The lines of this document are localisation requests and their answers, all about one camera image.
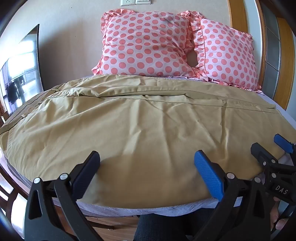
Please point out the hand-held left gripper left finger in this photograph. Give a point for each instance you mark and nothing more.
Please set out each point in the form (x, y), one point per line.
(89, 165)

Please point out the bed with white sheet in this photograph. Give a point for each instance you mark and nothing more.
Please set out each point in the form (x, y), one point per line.
(161, 209)

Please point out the white wall socket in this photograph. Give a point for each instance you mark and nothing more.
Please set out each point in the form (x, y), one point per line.
(126, 2)

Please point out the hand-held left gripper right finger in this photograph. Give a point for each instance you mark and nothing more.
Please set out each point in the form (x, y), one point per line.
(208, 172)

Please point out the small pink polka dot pillow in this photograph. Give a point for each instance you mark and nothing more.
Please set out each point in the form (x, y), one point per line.
(227, 53)

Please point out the white light switch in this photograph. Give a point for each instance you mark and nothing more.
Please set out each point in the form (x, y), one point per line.
(143, 1)

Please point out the wooden headboard frame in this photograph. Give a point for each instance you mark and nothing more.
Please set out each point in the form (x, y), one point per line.
(272, 48)

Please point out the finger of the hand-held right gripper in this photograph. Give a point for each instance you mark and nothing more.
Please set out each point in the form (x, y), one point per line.
(262, 151)
(283, 142)

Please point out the wall mirror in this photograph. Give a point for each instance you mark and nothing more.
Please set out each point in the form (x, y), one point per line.
(22, 76)

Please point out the large pink polka dot pillow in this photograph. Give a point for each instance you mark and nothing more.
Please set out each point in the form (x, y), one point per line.
(145, 44)

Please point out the person's right hand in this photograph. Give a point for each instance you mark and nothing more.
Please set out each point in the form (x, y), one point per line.
(280, 222)

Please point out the dark wooden bed frame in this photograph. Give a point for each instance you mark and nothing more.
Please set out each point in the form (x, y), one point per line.
(12, 178)

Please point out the person's leg in dark trousers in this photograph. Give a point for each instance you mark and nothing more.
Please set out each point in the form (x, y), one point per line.
(161, 228)

